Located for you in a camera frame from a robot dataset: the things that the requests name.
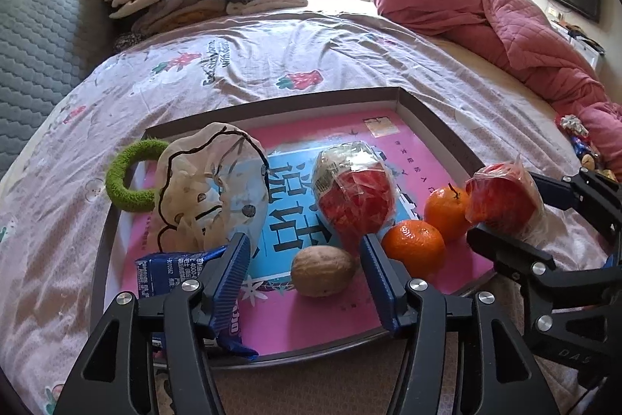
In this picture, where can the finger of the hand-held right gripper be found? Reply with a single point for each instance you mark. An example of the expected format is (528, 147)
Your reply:
(510, 252)
(554, 191)

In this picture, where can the white drawer cabinet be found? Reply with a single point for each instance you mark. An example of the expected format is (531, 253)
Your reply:
(585, 48)

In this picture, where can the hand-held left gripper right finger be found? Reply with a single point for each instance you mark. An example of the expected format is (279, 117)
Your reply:
(376, 279)

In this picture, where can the cream scrunchie with black trim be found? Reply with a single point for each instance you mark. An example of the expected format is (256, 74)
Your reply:
(194, 181)

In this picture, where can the grey cardboard box tray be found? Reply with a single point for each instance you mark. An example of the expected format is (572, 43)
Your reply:
(432, 123)

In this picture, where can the blue snack packet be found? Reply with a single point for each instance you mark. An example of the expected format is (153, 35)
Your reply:
(170, 269)

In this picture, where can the orange with stem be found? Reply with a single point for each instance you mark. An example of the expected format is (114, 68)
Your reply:
(444, 213)

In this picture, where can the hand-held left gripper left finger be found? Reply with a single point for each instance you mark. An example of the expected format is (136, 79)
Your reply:
(233, 274)

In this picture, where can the small colourful doll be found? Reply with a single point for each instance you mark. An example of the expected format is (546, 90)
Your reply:
(576, 138)

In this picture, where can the pink quilt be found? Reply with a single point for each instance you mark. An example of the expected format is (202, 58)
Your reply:
(486, 16)

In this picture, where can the orange without stem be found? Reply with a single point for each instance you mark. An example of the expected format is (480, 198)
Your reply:
(413, 249)

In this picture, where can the grey quilted headboard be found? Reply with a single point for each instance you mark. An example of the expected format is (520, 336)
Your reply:
(39, 55)

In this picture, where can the cream bed sheet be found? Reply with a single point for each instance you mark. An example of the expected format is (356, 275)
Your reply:
(486, 65)

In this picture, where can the green fuzzy scrunchie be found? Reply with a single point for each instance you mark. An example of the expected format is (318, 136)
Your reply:
(116, 181)

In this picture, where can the red fruit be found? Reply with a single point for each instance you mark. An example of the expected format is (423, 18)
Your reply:
(500, 201)
(354, 201)

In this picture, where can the walnut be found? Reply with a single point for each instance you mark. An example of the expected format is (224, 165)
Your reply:
(320, 271)

